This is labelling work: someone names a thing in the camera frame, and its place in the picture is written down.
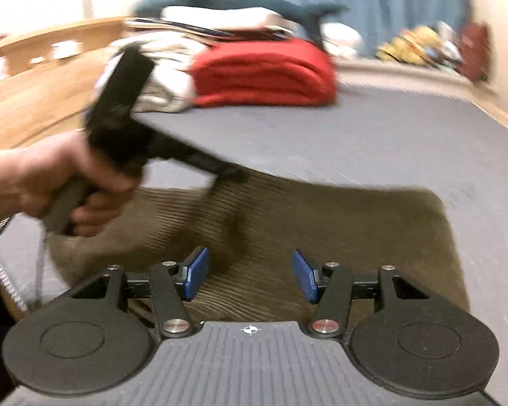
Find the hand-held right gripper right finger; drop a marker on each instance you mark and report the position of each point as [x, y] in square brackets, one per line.
[305, 275]

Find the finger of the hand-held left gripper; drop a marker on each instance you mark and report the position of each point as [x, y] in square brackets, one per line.
[203, 160]

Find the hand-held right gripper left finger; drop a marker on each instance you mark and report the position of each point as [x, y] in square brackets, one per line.
[197, 273]

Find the person's left hand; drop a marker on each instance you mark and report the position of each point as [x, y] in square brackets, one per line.
[34, 177]

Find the white fluffy folded blanket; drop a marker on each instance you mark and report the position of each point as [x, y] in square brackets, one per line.
[169, 91]

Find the white tissue box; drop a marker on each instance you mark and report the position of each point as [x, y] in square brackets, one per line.
[67, 49]

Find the red folded quilt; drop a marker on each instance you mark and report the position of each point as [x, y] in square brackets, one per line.
[262, 72]

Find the navy star-print folded blanket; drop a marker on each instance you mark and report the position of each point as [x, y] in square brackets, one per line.
[203, 30]

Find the white pillow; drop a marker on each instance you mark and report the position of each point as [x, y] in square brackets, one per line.
[220, 15]

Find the grey quilted mattress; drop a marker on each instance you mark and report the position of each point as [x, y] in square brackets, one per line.
[364, 143]

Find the white round plush toy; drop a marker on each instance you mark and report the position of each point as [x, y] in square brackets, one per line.
[343, 38]

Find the yellow brown plush bear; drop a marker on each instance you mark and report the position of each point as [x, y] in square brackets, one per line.
[391, 48]

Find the blue curtain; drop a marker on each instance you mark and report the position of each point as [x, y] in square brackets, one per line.
[385, 0]

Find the yellow round-faced plush toy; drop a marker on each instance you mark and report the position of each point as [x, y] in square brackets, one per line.
[423, 38]

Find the dark red cushion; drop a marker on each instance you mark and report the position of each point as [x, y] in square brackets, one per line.
[473, 53]

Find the wooden bed frame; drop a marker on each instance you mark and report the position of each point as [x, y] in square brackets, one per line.
[34, 105]

